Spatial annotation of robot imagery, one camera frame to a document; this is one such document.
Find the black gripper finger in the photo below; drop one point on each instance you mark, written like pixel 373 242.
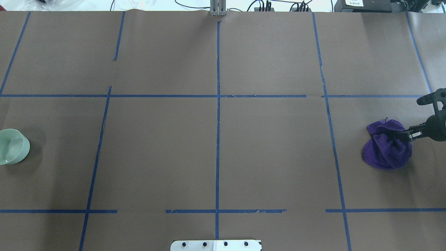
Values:
pixel 400 135

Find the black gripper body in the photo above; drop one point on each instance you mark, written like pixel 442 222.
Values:
pixel 437 128

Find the purple cloth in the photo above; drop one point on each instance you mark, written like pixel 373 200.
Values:
pixel 384 150

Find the black computer box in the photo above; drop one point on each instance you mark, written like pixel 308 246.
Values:
pixel 363 6

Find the black power strip right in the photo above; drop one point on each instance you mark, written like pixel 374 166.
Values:
pixel 300 6

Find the black power strip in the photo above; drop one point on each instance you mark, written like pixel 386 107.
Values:
pixel 300 6
pixel 264 6

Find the black power strip left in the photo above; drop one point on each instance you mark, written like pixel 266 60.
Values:
pixel 264 6

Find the pale green ceramic bowl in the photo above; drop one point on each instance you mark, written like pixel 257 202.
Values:
pixel 14 146

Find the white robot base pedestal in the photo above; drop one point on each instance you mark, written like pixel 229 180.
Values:
pixel 217 245

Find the aluminium frame post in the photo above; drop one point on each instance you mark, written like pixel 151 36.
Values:
pixel 218 8

